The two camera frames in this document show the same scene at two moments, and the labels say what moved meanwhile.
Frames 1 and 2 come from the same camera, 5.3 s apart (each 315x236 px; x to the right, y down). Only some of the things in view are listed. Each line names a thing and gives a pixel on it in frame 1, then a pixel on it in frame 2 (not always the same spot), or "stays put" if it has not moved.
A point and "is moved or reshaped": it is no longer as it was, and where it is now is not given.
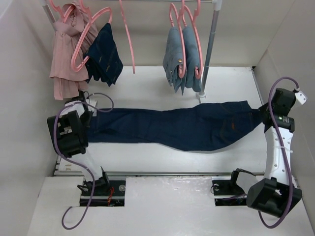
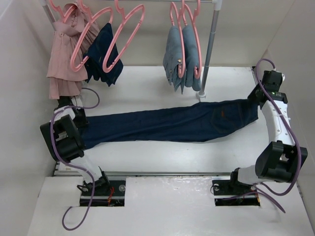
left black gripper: (86, 123) → (83, 122)
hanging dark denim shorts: (105, 63) stays put
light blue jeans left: (172, 60) stays put
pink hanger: (130, 36) → (119, 34)
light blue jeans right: (192, 59) stays put
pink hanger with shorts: (84, 32) stays put
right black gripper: (262, 109) → (252, 96)
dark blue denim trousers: (205, 126) is moved or reshaped
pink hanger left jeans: (182, 71) stays put
